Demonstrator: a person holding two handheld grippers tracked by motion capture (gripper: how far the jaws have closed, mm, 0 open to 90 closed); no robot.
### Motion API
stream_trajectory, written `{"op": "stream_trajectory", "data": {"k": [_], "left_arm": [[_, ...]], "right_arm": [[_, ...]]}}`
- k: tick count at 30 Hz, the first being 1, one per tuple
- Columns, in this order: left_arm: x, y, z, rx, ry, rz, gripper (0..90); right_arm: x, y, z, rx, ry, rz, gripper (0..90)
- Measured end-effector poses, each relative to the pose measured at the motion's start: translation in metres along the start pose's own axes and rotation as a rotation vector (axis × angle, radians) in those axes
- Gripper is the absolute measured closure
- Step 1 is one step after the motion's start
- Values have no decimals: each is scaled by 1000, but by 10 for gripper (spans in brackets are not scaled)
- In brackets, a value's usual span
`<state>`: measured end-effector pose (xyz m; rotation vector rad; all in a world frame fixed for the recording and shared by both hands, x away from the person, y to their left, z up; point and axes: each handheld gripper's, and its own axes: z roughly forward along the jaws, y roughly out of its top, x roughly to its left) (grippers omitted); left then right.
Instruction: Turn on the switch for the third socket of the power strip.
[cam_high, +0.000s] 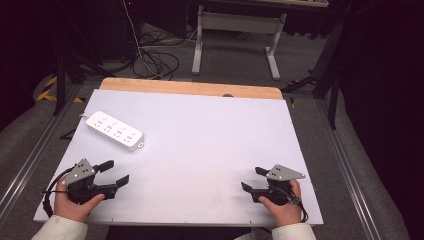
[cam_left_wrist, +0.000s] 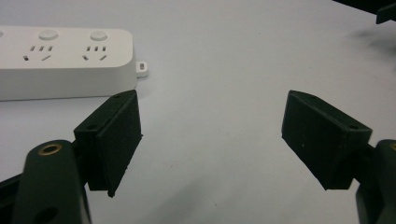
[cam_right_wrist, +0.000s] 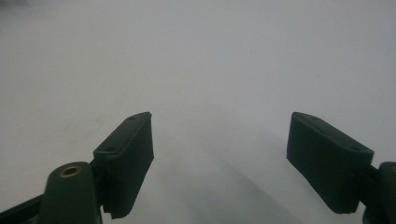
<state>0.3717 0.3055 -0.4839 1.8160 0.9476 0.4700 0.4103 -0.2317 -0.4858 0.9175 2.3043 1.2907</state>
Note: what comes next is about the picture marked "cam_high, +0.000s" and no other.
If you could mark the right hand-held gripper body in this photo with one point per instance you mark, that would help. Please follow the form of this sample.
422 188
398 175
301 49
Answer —
283 173

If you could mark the person's right hand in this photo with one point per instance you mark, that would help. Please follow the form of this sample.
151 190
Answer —
286 211

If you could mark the person's left hand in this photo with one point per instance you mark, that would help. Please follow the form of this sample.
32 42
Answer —
71 207

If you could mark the yellow black floor tape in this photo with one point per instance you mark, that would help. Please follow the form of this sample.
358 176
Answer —
50 90

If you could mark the black tripod stand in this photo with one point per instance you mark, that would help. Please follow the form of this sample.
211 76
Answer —
60 86

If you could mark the white power strip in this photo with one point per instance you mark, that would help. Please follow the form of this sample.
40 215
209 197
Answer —
115 130

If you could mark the dark curtain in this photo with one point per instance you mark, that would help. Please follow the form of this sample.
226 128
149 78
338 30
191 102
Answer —
20 50
386 100

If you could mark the metal floor rail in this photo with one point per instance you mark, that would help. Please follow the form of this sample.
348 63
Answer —
30 163
350 176

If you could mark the person's dark lap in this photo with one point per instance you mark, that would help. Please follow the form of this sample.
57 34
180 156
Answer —
176 234

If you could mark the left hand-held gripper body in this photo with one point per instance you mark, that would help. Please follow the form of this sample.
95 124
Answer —
81 173

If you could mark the black metal stand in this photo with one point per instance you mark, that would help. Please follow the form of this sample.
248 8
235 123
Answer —
333 100

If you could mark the white desk frame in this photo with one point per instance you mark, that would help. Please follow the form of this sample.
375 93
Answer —
238 21

